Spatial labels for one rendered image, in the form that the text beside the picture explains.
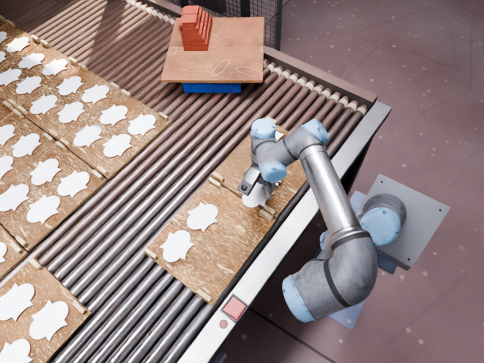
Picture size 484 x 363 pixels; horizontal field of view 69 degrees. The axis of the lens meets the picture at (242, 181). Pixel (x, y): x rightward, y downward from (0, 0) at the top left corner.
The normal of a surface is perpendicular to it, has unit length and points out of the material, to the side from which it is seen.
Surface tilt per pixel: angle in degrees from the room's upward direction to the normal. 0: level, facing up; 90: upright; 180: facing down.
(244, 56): 0
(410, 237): 45
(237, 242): 0
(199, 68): 0
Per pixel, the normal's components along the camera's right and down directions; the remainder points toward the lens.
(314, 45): -0.04, -0.52
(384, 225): -0.33, 0.08
